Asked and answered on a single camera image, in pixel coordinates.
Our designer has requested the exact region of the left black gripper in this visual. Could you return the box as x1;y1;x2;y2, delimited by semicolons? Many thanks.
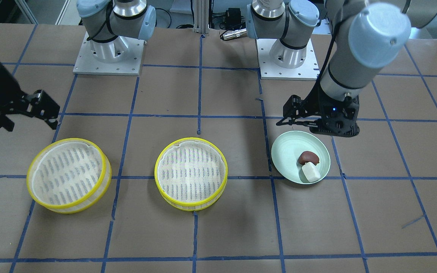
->
276;85;360;137

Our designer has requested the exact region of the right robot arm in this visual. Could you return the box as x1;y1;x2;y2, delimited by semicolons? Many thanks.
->
0;0;156;132

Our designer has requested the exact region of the light green plate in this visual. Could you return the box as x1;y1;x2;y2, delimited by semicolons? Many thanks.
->
272;131;331;184

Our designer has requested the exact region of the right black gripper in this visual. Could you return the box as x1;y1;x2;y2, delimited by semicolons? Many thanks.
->
0;62;60;132

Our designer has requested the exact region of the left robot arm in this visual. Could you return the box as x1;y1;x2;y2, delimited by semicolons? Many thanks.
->
245;0;437;138

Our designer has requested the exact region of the silver cylindrical connector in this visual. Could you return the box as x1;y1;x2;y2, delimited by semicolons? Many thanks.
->
220;29;247;41

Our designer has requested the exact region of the brown bun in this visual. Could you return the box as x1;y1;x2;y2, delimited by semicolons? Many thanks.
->
298;151;320;165

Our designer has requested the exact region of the yellow steamer basket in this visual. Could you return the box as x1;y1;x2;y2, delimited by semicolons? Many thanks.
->
154;138;228;211
26;138;112;214

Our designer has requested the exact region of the aluminium frame post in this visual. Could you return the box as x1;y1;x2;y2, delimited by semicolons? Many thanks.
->
191;0;212;36

